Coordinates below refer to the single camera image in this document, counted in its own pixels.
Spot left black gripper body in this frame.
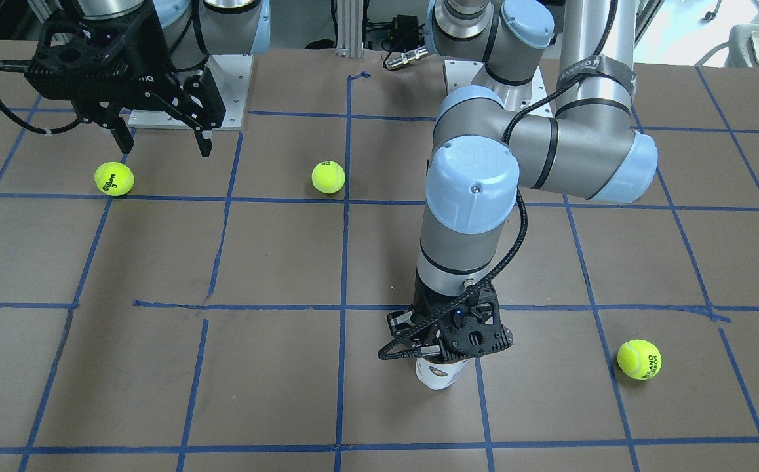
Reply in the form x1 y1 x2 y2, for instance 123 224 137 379
410 276 499 358

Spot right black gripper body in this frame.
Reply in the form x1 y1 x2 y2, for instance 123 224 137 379
24 3 226 132

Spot Wilson tennis ball can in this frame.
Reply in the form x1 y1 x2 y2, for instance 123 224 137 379
415 358 470 391

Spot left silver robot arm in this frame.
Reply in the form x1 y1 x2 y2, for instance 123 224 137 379
378 1 658 364

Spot tennis ball near base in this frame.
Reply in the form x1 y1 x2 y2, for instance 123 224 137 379
94 161 136 197
311 161 346 194

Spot tennis ball front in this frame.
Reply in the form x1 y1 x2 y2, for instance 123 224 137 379
616 340 662 380

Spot silver metal connector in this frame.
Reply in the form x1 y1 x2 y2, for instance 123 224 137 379
383 46 431 71

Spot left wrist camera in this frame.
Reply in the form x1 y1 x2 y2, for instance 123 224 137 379
435 303 514 363

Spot aluminium frame post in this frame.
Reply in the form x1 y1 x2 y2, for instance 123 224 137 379
335 0 364 60

